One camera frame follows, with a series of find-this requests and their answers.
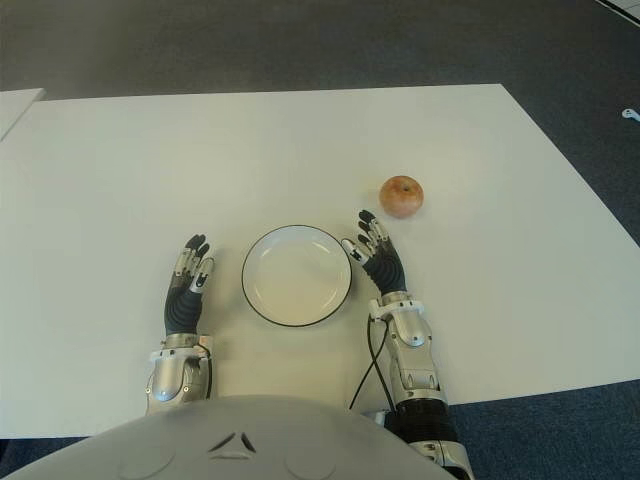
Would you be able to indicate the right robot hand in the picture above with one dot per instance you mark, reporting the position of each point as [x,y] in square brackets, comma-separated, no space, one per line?
[387,267]

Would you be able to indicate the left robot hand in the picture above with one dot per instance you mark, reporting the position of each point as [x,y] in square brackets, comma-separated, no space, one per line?
[182,310]

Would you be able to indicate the reddish yellow apple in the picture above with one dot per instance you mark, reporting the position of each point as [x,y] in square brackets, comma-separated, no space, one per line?
[401,196]

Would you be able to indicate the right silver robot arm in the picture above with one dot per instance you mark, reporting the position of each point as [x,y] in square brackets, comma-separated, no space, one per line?
[417,360]

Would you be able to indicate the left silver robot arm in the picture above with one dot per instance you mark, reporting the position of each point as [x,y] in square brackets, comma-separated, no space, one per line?
[170,370]

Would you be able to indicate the white plate with black rim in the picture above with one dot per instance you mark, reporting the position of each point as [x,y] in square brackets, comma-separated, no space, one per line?
[295,280]

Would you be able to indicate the grey robot torso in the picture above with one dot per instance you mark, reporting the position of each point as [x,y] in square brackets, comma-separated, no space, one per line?
[225,450]

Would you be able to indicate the white side table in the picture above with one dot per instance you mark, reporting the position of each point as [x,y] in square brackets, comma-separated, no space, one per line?
[15,107]

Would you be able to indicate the small white object on floor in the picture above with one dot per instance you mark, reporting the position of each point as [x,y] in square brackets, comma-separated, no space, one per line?
[628,113]

